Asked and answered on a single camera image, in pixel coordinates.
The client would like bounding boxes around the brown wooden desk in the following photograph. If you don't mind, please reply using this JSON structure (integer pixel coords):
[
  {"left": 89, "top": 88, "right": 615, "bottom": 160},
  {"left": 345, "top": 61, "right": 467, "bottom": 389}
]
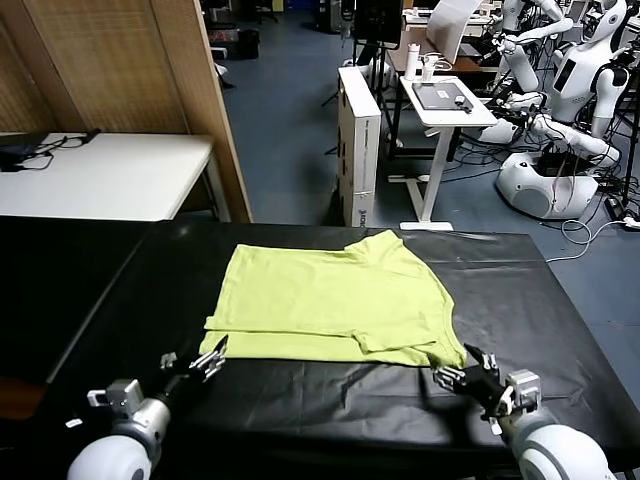
[{"left": 387, "top": 27, "right": 506, "bottom": 76}]

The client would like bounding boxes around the tall white cardboard box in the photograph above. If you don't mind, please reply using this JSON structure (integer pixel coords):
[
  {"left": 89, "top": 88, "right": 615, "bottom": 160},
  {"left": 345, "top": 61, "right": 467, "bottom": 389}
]
[{"left": 337, "top": 66, "right": 383, "bottom": 229}]

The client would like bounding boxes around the grey closed laptop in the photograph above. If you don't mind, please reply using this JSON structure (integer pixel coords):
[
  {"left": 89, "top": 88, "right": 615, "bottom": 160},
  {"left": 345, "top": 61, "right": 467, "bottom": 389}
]
[{"left": 411, "top": 82, "right": 474, "bottom": 112}]

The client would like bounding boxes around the white curved panel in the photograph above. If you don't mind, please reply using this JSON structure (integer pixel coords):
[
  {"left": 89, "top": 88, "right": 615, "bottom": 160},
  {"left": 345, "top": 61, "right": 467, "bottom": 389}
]
[{"left": 425, "top": 0, "right": 484, "bottom": 66}]

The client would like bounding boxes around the dark flat pouch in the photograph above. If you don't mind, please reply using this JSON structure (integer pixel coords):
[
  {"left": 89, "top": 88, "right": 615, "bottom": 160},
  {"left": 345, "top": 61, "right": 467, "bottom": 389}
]
[{"left": 0, "top": 143, "right": 41, "bottom": 174}]

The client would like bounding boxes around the white standing desk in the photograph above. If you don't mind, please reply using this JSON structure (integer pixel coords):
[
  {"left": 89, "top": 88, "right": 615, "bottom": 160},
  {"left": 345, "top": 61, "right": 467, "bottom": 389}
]
[{"left": 387, "top": 74, "right": 500, "bottom": 232}]

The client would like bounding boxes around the white rectangular table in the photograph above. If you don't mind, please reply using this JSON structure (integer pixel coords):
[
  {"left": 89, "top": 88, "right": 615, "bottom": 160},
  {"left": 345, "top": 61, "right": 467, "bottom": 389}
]
[{"left": 0, "top": 131, "right": 232, "bottom": 222}]

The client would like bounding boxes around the large white humanoid robot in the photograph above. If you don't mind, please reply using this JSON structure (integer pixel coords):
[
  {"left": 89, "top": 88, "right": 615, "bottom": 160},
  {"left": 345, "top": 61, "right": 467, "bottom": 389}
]
[{"left": 477, "top": 0, "right": 632, "bottom": 221}]

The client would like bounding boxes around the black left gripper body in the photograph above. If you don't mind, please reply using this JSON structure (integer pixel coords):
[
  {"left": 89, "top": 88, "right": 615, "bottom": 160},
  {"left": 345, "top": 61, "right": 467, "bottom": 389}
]
[{"left": 157, "top": 368, "right": 205, "bottom": 402}]

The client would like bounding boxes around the white floor cable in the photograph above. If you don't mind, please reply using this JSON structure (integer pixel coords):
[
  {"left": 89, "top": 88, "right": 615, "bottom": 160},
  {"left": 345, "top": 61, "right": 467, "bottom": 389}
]
[{"left": 544, "top": 214, "right": 640, "bottom": 264}]

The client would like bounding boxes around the black monitor on stand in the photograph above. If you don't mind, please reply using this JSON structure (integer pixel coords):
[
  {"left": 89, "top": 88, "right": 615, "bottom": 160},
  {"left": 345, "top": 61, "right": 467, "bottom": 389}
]
[{"left": 351, "top": 0, "right": 405, "bottom": 51}]

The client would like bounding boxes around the black cable bundle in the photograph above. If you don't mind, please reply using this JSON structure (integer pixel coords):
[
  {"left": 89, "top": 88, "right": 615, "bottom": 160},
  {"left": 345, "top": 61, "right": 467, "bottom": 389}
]
[{"left": 14, "top": 131, "right": 90, "bottom": 172}]

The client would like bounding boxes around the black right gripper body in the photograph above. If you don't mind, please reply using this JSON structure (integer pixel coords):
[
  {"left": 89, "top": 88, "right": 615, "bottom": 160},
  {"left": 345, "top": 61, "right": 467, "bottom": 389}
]
[{"left": 463, "top": 368, "right": 511, "bottom": 417}]

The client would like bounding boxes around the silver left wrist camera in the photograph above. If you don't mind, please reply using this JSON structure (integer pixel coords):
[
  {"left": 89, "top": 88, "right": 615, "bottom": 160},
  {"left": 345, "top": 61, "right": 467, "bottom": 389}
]
[{"left": 87, "top": 378, "right": 144, "bottom": 417}]

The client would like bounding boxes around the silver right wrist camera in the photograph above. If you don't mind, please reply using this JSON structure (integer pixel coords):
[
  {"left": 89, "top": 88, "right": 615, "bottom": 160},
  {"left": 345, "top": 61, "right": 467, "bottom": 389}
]
[{"left": 504, "top": 369, "right": 543, "bottom": 417}]

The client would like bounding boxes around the wooden woven partition screen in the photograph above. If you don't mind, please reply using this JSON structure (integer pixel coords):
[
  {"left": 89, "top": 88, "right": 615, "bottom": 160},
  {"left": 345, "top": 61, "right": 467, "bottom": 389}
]
[{"left": 0, "top": 0, "right": 253, "bottom": 224}]

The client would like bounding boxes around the white water bottle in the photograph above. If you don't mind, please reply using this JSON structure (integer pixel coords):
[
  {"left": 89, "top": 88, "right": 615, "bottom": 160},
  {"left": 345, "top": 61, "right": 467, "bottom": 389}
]
[{"left": 403, "top": 43, "right": 421, "bottom": 81}]

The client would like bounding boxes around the black storage crate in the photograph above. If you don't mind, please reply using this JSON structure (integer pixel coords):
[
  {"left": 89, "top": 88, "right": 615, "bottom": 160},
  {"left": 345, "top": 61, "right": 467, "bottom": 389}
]
[{"left": 235, "top": 28, "right": 261, "bottom": 60}]

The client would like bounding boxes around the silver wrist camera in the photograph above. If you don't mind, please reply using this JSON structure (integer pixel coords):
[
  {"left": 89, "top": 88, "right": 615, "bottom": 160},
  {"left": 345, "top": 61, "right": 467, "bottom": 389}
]
[
  {"left": 504, "top": 369, "right": 543, "bottom": 417},
  {"left": 87, "top": 378, "right": 144, "bottom": 417}
]

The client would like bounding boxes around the yellow-green printed t-shirt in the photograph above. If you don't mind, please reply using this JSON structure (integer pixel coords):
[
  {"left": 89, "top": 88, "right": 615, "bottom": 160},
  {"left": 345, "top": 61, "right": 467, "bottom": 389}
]
[{"left": 198, "top": 229, "right": 469, "bottom": 369}]

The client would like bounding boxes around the black plastic tablecloth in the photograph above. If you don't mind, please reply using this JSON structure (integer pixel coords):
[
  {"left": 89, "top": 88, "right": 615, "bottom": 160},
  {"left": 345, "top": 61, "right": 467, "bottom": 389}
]
[{"left": 47, "top": 219, "right": 640, "bottom": 480}]

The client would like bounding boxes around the black floor power strip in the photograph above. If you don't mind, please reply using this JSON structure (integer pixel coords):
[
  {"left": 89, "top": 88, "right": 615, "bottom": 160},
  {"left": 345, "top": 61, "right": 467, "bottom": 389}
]
[{"left": 604, "top": 197, "right": 640, "bottom": 227}]

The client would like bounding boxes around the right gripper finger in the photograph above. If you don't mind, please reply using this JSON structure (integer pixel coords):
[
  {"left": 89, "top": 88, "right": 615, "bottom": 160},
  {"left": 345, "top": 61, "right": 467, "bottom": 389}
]
[
  {"left": 463, "top": 343, "right": 499, "bottom": 379},
  {"left": 431, "top": 364, "right": 467, "bottom": 394}
]

